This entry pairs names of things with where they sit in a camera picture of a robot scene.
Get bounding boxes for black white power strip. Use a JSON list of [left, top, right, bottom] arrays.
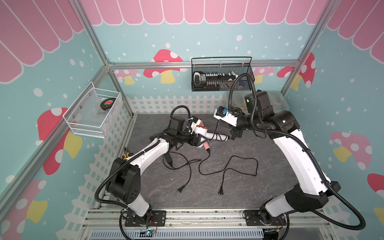
[[192, 72, 238, 89]]

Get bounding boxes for black wire mesh basket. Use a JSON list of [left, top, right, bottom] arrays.
[[191, 57, 254, 92]]

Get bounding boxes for white hair dryer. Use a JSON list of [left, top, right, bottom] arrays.
[[194, 127, 230, 142]]

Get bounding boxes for green clear storage box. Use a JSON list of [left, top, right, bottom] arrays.
[[232, 91, 290, 115]]

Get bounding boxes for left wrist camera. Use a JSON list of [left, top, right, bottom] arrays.
[[187, 116, 202, 133]]

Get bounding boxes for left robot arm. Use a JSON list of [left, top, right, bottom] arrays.
[[94, 105, 201, 225]]

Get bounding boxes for black hair dryer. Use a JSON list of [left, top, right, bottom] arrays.
[[165, 153, 173, 168]]

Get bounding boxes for black red tape measure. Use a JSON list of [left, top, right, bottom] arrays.
[[100, 98, 117, 111]]

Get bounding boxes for yellow black pliers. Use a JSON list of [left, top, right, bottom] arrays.
[[122, 147, 133, 160]]

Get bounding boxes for white wire mesh basket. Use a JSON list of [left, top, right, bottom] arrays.
[[63, 82, 123, 139]]

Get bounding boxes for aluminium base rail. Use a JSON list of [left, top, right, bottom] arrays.
[[77, 207, 331, 240]]

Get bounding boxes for pink dryer black cord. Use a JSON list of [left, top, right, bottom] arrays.
[[197, 149, 259, 196]]

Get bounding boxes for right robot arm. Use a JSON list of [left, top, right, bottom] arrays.
[[216, 73, 366, 231]]

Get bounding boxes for pink hair dryer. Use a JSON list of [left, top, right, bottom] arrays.
[[200, 122, 211, 153]]

